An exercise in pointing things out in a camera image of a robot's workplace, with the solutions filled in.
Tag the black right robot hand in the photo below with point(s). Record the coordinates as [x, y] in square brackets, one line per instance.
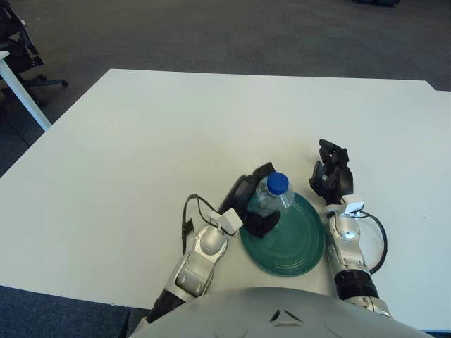
[343, 179]

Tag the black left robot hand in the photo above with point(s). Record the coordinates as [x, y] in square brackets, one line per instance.
[237, 193]

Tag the clear bottle with blue cap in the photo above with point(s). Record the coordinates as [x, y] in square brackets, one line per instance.
[276, 184]

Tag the green ribbed plate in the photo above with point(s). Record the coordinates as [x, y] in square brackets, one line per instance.
[296, 239]

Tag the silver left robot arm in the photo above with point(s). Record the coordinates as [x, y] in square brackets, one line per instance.
[208, 243]

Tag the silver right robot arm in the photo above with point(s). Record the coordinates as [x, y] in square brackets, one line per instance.
[347, 230]

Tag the grey robot torso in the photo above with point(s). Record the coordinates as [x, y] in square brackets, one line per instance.
[246, 317]

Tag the white side table leg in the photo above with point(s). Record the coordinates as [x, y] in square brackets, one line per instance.
[21, 91]

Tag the black office chair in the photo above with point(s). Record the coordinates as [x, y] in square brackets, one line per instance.
[21, 49]

